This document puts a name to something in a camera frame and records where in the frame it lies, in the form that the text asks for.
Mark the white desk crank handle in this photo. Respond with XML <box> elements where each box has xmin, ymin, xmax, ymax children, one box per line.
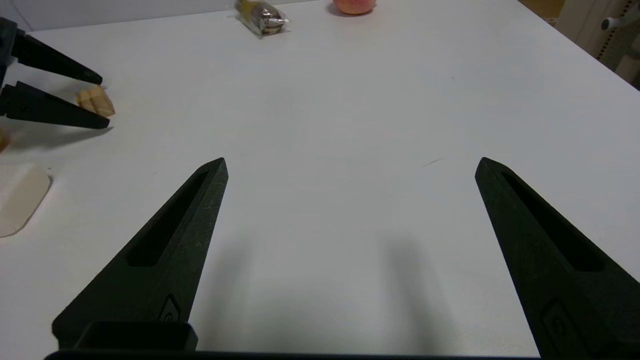
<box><xmin>601</xmin><ymin>5</ymin><xmax>640</xmax><ymax>32</ymax></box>

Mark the wrapped snack package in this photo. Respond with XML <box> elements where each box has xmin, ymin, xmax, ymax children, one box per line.
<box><xmin>235</xmin><ymin>0</ymin><xmax>291</xmax><ymax>39</ymax></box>

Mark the small wooden cube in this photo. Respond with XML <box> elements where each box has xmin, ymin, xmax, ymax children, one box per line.
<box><xmin>76</xmin><ymin>85</ymin><xmax>116</xmax><ymax>119</ymax></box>

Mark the red peach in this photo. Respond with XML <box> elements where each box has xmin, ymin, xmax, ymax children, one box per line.
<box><xmin>332</xmin><ymin>0</ymin><xmax>377</xmax><ymax>16</ymax></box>

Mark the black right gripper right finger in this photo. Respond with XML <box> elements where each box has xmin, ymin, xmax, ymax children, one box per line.
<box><xmin>474</xmin><ymin>157</ymin><xmax>640</xmax><ymax>360</ymax></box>

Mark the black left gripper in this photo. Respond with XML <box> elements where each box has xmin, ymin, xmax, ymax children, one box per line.
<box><xmin>0</xmin><ymin>17</ymin><xmax>111</xmax><ymax>130</ymax></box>

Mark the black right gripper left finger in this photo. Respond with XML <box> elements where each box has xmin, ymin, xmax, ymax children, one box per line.
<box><xmin>51</xmin><ymin>158</ymin><xmax>229</xmax><ymax>350</ymax></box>

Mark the white plate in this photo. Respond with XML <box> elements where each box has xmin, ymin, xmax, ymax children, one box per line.
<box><xmin>0</xmin><ymin>162</ymin><xmax>52</xmax><ymax>238</ymax></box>

